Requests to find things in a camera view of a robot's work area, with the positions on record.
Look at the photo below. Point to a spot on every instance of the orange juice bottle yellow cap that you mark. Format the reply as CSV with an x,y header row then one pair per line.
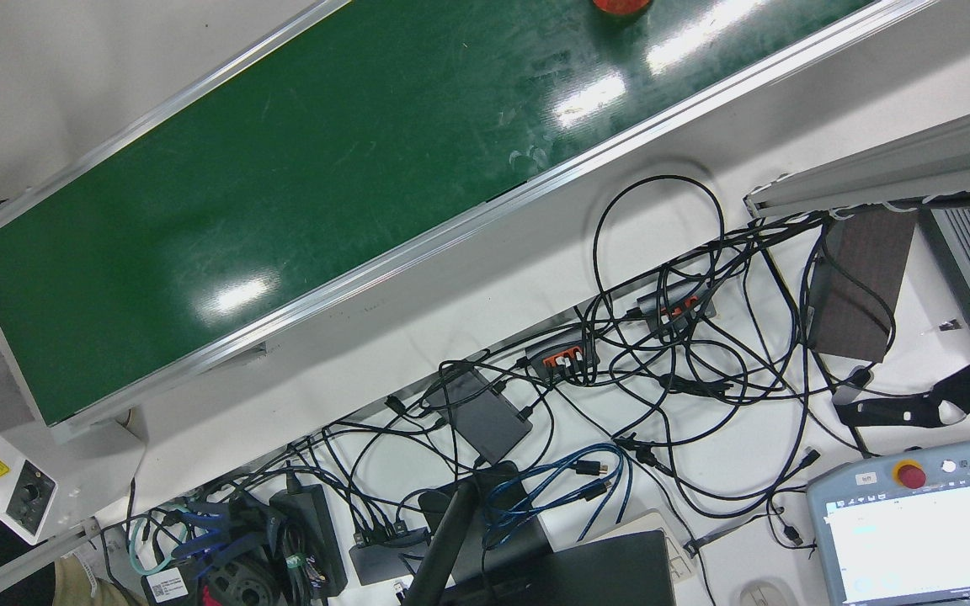
x,y
620,6

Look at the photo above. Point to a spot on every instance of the grey hub orange ports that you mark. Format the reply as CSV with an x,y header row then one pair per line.
x,y
556,349
674,301

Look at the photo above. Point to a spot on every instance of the black flat box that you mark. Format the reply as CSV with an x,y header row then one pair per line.
x,y
485,417

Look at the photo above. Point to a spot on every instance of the black monitor stand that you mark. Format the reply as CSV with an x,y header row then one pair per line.
x,y
451,539

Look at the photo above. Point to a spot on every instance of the black multiport hub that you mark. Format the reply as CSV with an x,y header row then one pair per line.
x,y
384,560

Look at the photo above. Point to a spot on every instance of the black power adapter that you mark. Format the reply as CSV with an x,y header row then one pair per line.
x,y
308,530

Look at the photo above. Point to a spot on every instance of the black round flange part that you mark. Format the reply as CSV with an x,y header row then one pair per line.
x,y
241,585

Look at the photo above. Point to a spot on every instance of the dark brown block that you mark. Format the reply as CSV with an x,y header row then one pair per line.
x,y
868,252

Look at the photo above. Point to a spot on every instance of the white computer mouse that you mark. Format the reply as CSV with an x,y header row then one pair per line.
x,y
763,596

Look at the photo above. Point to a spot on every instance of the white label tag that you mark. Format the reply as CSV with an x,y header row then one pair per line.
x,y
167,585

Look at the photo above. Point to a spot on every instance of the grey teach pendant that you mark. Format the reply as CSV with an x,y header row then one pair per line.
x,y
914,547

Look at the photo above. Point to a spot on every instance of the green conveyor belt aluminium frame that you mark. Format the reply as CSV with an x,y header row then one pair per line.
x,y
283,194

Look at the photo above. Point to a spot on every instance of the black curved bracket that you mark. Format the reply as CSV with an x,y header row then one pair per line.
x,y
881,412

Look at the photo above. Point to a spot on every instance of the aluminium profile post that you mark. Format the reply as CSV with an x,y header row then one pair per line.
x,y
914,160

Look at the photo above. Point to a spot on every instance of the aluminium rail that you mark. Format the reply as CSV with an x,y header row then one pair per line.
x,y
30,562

